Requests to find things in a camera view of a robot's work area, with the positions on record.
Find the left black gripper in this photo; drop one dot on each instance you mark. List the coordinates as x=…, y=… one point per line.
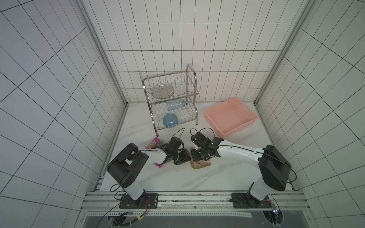
x=185, y=157

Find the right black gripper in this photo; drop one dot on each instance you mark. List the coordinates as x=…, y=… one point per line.
x=198, y=152

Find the orange striped square dishcloth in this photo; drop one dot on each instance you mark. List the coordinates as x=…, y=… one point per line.
x=197, y=164

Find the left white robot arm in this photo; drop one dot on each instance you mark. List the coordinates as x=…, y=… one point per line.
x=128, y=164

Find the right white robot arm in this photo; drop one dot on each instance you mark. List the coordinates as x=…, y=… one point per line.
x=274, y=168

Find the purple snack packet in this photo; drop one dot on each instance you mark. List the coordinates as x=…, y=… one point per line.
x=154, y=144

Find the blue bowl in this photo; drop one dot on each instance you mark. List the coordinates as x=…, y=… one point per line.
x=170, y=120

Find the pink plastic basket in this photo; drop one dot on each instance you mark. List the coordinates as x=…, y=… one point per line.
x=230, y=117

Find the steel two-tier dish rack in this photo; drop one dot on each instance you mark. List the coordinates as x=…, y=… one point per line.
x=171, y=98

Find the round metal mesh strainer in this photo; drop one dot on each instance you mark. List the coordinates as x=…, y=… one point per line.
x=162, y=91

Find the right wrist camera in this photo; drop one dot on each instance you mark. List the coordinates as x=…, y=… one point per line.
x=200, y=140

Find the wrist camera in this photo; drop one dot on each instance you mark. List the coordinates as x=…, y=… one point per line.
x=176, y=143
x=200, y=140

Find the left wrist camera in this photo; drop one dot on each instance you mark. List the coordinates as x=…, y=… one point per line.
x=176, y=143

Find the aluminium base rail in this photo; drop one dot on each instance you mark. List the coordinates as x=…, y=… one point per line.
x=108, y=204

